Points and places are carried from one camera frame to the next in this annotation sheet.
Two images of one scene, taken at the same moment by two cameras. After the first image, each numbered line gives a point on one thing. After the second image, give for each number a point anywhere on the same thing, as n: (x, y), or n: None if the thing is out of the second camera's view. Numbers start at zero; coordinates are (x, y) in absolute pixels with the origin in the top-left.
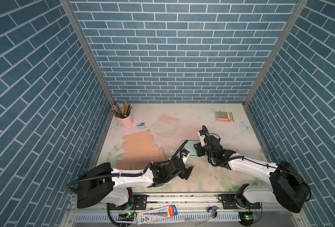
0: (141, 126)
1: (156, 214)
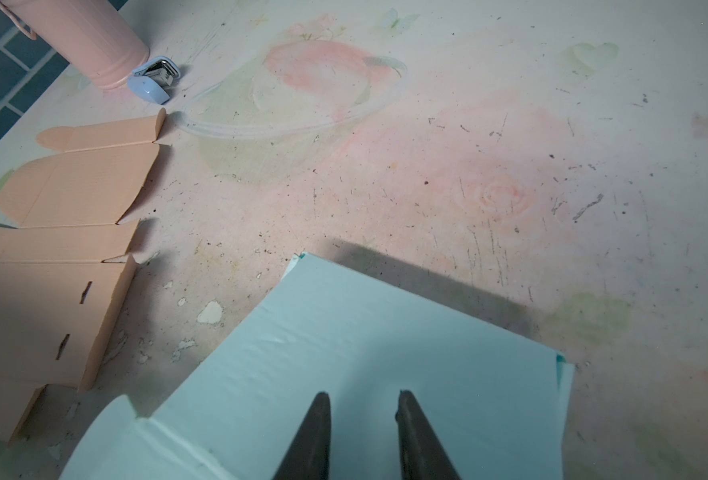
0: (152, 80)
1: None
